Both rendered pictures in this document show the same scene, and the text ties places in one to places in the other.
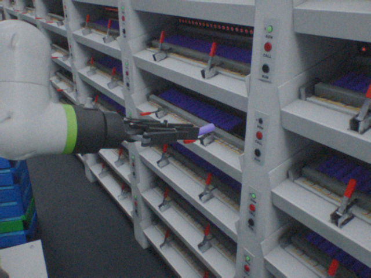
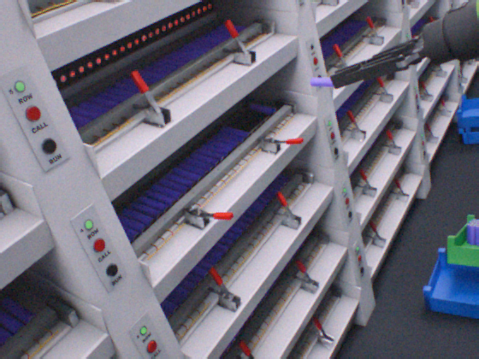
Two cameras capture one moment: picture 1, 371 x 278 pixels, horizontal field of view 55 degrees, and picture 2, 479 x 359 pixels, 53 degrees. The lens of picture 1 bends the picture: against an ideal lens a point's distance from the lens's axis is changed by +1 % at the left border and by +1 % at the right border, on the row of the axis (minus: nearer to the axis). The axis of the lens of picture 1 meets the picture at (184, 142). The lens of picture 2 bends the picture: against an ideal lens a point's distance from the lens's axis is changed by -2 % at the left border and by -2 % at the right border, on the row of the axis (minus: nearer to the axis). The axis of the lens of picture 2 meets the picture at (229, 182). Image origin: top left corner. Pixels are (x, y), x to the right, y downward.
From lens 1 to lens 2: 1.52 m
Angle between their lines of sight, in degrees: 92
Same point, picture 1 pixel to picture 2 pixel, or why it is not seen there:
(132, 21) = (59, 102)
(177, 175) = (255, 272)
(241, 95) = (292, 40)
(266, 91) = (305, 17)
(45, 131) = not seen: outside the picture
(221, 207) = (300, 208)
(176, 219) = (275, 341)
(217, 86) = (272, 54)
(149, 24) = not seen: hidden behind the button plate
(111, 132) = not seen: hidden behind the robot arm
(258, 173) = (323, 98)
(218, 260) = (321, 268)
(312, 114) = (320, 14)
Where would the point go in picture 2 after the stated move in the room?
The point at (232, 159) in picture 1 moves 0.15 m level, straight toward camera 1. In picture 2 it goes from (298, 126) to (357, 102)
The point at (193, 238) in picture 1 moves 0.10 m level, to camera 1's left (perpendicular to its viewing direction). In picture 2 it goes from (301, 305) to (323, 329)
